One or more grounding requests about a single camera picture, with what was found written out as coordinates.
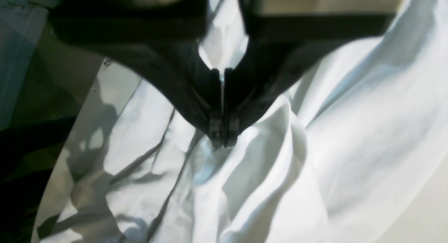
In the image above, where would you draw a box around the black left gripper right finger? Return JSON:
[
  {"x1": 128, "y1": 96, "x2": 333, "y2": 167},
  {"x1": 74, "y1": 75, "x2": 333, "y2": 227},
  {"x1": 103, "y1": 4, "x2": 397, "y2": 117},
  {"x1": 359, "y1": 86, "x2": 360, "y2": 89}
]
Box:
[{"x1": 223, "y1": 0, "x2": 403, "y2": 147}]

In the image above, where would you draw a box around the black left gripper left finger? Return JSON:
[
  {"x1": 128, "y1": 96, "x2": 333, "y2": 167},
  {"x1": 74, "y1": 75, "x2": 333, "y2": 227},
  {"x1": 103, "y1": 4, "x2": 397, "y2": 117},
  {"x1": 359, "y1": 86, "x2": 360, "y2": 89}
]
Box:
[{"x1": 49, "y1": 0, "x2": 223, "y2": 147}]

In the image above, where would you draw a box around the white t-shirt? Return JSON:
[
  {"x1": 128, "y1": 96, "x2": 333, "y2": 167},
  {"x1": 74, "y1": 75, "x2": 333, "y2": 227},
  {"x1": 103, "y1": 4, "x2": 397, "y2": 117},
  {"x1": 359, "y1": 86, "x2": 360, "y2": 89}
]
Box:
[{"x1": 31, "y1": 0, "x2": 447, "y2": 243}]

